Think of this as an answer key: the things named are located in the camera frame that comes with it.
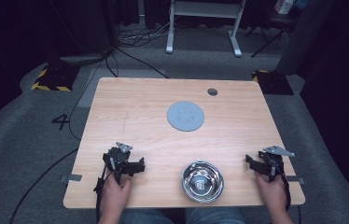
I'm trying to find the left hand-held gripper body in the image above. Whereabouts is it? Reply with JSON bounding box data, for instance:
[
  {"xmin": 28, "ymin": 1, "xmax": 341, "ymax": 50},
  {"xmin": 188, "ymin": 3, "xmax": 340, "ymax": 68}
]
[{"xmin": 102, "ymin": 141, "xmax": 133, "ymax": 185}]

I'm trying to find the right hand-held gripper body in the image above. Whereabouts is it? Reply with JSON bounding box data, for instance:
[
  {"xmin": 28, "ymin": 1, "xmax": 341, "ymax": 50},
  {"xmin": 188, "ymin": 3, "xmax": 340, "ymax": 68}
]
[{"xmin": 258, "ymin": 145, "xmax": 296, "ymax": 183}]

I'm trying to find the person's right hand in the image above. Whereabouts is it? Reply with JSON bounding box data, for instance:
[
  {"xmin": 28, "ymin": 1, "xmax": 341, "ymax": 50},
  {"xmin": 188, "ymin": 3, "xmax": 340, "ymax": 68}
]
[{"xmin": 254, "ymin": 172, "xmax": 289, "ymax": 217}]

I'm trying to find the person's left hand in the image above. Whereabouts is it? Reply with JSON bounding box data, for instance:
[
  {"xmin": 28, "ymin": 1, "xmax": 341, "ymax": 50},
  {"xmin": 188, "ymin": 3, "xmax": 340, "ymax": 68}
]
[{"xmin": 100, "ymin": 169, "xmax": 133, "ymax": 219}]

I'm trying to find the grey tape strip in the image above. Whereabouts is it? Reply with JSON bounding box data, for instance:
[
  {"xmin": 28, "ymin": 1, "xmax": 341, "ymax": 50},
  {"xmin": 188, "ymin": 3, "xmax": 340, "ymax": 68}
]
[
  {"xmin": 285, "ymin": 175, "xmax": 305, "ymax": 185},
  {"xmin": 59, "ymin": 173, "xmax": 84, "ymax": 184}
]

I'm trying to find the person's left leg in jeans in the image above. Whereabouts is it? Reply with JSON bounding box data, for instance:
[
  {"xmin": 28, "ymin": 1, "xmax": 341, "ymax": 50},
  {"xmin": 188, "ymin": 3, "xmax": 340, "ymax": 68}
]
[{"xmin": 118, "ymin": 207, "xmax": 176, "ymax": 224}]

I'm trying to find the shiny steel bowl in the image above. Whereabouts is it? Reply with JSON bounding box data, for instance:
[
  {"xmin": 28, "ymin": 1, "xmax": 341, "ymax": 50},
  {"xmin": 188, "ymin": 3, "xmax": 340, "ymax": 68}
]
[{"xmin": 180, "ymin": 160, "xmax": 226, "ymax": 204}]

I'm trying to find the grey round mat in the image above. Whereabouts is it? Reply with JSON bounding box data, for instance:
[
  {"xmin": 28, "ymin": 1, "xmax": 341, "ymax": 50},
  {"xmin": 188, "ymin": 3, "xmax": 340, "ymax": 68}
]
[{"xmin": 166, "ymin": 100, "xmax": 205, "ymax": 133}]

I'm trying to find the black yellow striped floor plate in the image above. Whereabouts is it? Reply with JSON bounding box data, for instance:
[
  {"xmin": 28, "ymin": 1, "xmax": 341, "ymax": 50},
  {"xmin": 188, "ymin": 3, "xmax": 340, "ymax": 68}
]
[
  {"xmin": 251, "ymin": 69, "xmax": 295, "ymax": 96},
  {"xmin": 30, "ymin": 63, "xmax": 81, "ymax": 93}
]

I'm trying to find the black tripod stand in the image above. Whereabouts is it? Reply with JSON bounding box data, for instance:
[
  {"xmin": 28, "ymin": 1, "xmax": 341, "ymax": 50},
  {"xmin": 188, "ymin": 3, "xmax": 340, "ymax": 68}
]
[{"xmin": 244, "ymin": 12, "xmax": 300, "ymax": 59}]

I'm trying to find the white cardboard box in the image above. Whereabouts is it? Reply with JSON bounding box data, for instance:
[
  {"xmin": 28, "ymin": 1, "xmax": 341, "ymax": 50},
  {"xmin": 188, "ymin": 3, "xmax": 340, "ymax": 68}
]
[{"xmin": 273, "ymin": 0, "xmax": 296, "ymax": 15}]

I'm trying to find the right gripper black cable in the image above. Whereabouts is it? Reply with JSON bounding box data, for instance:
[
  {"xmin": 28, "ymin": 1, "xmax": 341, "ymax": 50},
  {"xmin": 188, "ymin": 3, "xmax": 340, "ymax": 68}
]
[{"xmin": 278, "ymin": 157, "xmax": 292, "ymax": 213}]

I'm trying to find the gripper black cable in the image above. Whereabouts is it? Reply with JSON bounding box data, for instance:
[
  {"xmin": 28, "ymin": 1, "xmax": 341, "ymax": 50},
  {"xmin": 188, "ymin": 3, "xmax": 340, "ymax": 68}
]
[
  {"xmin": 278, "ymin": 157, "xmax": 292, "ymax": 213},
  {"xmin": 92, "ymin": 166, "xmax": 115, "ymax": 224}
]

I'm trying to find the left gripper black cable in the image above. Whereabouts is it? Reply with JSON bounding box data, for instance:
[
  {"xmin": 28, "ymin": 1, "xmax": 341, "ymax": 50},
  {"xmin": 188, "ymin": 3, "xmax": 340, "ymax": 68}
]
[{"xmin": 92, "ymin": 166, "xmax": 115, "ymax": 224}]

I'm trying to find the black floor cable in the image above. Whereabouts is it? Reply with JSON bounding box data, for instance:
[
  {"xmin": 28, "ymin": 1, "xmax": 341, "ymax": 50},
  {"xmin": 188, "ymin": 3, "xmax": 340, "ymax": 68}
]
[
  {"xmin": 8, "ymin": 147, "xmax": 80, "ymax": 224},
  {"xmin": 67, "ymin": 46, "xmax": 118, "ymax": 142},
  {"xmin": 115, "ymin": 46, "xmax": 170, "ymax": 79}
]

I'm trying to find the bundle of floor cables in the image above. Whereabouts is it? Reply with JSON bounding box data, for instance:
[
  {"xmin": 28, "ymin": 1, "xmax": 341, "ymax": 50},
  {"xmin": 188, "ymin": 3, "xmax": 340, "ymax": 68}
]
[{"xmin": 117, "ymin": 15, "xmax": 181, "ymax": 49}]

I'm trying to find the white metal desk frame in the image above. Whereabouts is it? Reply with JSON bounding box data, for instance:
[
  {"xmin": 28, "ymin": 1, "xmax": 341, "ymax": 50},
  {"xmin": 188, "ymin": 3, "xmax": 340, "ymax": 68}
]
[{"xmin": 165, "ymin": 0, "xmax": 247, "ymax": 59}]

